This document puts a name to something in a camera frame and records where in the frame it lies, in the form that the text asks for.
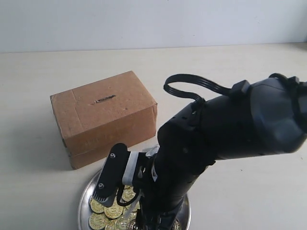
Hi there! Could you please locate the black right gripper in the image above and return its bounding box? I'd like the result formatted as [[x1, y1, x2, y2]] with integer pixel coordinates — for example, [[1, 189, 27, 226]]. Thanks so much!
[[136, 148, 192, 230]]

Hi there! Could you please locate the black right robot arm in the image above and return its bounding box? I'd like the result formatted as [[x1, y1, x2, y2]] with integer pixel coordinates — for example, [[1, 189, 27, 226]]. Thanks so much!
[[136, 73, 307, 230]]

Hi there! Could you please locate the brown cardboard slotted box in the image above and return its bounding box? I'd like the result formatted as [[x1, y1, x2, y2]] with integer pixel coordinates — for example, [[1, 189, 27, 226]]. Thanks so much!
[[50, 71, 157, 169]]

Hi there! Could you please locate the gold coin centre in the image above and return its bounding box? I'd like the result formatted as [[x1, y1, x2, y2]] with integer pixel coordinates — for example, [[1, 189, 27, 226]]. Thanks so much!
[[122, 185, 136, 202]]

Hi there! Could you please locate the gold coin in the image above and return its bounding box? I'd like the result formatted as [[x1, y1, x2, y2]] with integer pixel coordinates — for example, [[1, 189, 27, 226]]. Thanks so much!
[[89, 213, 109, 230], [104, 202, 124, 219], [122, 185, 136, 202], [89, 197, 104, 214]]

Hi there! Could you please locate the round steel plate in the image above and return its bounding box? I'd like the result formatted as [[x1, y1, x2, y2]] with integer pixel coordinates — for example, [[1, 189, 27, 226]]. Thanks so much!
[[77, 169, 191, 230]]

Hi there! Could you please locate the gold coin front left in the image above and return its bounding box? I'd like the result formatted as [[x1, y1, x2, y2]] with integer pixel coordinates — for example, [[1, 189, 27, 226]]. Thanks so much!
[[104, 202, 124, 219]]

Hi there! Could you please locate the gold coin left middle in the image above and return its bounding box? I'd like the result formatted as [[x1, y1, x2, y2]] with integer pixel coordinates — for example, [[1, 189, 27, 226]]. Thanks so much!
[[89, 197, 104, 214]]

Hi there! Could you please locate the gold coin bottom left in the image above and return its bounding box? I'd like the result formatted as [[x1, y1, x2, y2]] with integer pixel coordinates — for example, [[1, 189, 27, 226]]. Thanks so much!
[[89, 213, 109, 230]]

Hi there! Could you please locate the black grey right wrist camera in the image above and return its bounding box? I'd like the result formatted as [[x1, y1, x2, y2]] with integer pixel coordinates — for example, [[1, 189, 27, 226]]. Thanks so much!
[[92, 143, 139, 207]]

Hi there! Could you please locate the black ribbon cable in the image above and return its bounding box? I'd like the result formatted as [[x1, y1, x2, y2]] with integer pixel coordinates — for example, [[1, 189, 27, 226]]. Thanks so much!
[[163, 74, 250, 104]]

